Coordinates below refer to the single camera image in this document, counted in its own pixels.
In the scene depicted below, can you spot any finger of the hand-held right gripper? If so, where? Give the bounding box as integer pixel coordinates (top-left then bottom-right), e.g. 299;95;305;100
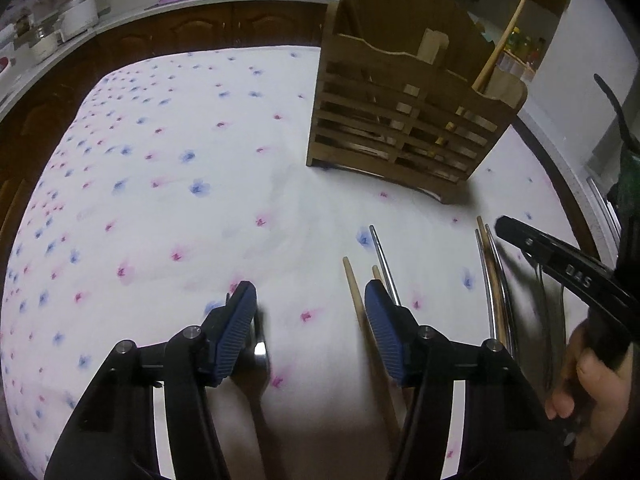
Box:
495;215;640;318

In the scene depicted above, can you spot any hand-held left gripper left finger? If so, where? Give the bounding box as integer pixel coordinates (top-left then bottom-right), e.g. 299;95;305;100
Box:
45;281;258;480

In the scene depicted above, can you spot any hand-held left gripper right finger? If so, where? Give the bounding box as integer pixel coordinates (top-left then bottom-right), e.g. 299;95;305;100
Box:
365;279;573;480

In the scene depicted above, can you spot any metal chopstick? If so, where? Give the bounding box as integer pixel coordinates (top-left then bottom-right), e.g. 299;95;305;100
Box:
474;230;498;343
486;225;518;358
369;225;402;307

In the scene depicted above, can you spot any wooden slatted utensil holder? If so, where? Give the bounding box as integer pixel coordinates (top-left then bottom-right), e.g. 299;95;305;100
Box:
306;0;529;205

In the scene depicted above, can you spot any person's right hand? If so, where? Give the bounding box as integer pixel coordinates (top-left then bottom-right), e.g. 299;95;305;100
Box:
545;321;634;461

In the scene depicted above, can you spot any floral white tablecloth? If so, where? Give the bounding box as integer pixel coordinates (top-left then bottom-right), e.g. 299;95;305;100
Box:
0;45;601;480

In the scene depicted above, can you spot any red sauce bottle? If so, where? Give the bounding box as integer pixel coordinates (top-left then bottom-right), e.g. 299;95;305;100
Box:
527;35;546;69

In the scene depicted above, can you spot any yellow label drink bottle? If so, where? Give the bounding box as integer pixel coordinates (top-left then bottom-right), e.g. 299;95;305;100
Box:
504;27;531;59

